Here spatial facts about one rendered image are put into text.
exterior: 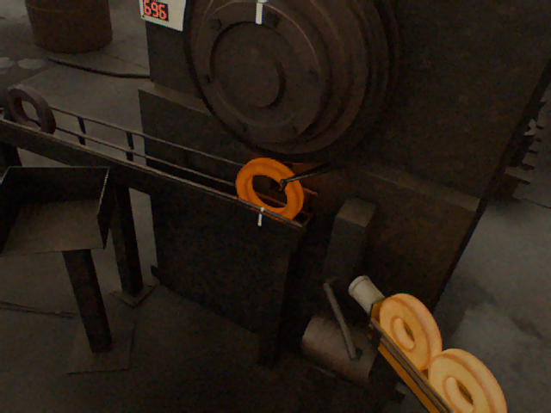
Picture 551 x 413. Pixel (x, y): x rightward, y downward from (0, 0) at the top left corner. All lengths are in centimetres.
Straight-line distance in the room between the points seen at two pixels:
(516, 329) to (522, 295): 21
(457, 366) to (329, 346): 38
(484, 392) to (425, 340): 14
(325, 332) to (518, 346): 108
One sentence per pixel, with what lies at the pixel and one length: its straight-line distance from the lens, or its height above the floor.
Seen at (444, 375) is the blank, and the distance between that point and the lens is 99.
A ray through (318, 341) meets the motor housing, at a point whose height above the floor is 51.
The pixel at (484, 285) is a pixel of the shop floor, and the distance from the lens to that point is 227.
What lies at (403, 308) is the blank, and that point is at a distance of 100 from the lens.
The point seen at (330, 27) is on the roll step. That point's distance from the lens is 88.
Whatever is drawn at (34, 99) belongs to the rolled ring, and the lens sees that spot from 169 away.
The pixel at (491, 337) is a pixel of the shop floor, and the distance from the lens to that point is 209.
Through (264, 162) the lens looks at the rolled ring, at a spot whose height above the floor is 84.
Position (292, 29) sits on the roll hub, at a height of 122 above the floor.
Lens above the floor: 151
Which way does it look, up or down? 40 degrees down
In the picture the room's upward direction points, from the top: 7 degrees clockwise
